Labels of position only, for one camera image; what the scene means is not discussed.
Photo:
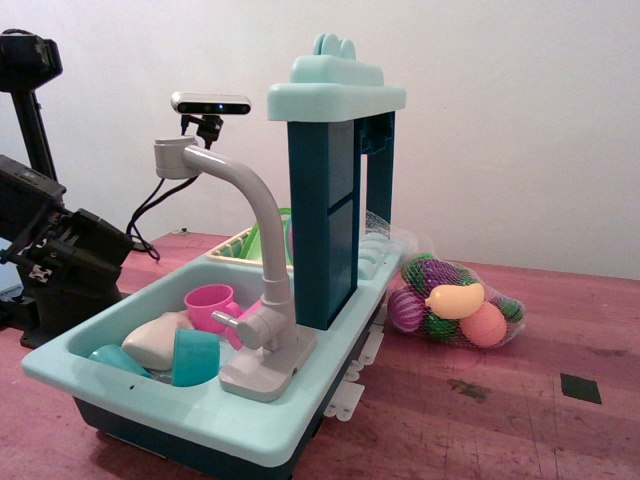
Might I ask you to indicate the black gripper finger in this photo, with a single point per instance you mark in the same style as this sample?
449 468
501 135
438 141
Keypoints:
80 272
85 240

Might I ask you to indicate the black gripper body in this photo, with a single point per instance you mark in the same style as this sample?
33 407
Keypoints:
26 196

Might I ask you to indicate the grey faucet lever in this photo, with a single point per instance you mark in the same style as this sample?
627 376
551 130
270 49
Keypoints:
226 320

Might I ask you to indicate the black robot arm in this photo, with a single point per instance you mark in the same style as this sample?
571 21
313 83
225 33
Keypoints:
29 61

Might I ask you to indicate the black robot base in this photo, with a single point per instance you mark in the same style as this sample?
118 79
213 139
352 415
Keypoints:
43 311

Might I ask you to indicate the teal toy cup lying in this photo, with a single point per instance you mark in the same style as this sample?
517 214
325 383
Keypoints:
114 356

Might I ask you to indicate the teal toy sink unit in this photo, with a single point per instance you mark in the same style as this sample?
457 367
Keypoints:
340 116

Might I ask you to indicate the pink toy cup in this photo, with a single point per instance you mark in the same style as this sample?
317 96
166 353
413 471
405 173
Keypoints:
231 334
203 301

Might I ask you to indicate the green toy plate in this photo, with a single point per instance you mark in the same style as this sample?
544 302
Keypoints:
252 249

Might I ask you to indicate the teal toy cup upright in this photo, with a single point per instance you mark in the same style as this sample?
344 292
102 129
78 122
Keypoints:
196 358

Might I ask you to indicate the grey toy faucet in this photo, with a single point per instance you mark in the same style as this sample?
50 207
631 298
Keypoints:
275 346

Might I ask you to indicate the purple striped toy vegetable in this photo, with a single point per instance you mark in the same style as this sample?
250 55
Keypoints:
406 310

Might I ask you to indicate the mesh bag of toy food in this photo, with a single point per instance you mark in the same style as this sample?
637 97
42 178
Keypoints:
422 271

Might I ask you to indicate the yellow toy mango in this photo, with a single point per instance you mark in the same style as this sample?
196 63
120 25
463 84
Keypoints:
455 302

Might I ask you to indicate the orange toy fruit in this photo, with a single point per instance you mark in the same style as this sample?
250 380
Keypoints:
486 327

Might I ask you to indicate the black tape patch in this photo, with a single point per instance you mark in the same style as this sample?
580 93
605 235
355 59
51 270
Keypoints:
580 388

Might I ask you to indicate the silver depth camera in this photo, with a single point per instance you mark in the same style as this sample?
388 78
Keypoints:
205 111

